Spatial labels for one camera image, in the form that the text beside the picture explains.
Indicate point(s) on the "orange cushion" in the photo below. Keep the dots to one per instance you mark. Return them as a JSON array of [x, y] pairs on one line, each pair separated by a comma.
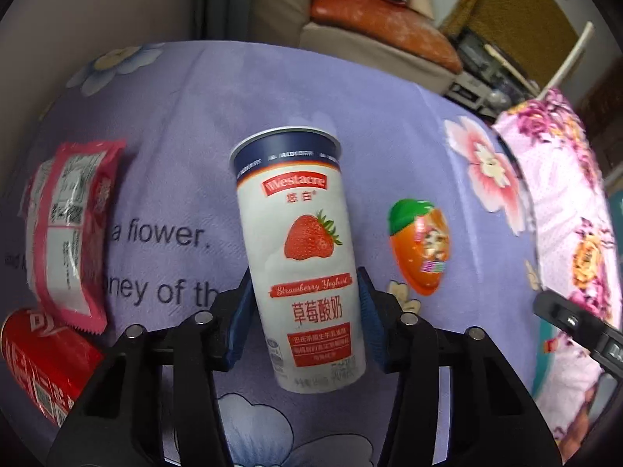
[[379, 19]]

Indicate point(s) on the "white strawberry yogurt cup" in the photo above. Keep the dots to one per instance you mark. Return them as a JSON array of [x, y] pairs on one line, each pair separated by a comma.
[[301, 204]]

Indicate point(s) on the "brown wooden shelf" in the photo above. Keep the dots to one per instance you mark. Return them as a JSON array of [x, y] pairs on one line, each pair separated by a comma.
[[608, 121]]

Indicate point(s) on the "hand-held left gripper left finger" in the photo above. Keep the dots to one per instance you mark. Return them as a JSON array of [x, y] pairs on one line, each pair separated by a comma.
[[241, 321]]

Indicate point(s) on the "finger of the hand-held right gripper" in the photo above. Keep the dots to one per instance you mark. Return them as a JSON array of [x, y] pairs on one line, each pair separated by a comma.
[[579, 333]]

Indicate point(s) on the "red and silver snack packet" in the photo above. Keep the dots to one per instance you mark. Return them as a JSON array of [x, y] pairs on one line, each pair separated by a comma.
[[68, 233]]

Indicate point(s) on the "beige sofa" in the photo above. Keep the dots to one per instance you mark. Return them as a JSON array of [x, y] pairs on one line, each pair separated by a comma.
[[277, 9]]

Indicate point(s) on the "red drink can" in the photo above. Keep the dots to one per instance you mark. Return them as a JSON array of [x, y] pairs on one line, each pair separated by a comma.
[[44, 365]]

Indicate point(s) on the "purple flower print bedsheet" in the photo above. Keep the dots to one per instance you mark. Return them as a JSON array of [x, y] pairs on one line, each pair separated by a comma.
[[170, 107]]

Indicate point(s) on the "orange carrot-shaped toy pack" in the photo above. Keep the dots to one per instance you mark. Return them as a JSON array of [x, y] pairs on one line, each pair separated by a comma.
[[418, 248]]

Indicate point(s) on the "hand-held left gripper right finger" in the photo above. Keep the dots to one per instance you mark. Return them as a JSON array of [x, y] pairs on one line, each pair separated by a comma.
[[372, 321]]

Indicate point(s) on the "white stick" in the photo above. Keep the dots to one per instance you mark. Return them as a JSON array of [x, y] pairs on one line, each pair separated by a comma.
[[574, 53]]

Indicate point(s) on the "yellow-brown cloth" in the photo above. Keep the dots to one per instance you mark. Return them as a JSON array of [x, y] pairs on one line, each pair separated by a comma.
[[516, 9]]

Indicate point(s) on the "pale wooden stick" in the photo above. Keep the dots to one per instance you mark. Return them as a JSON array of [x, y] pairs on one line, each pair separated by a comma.
[[506, 61]]

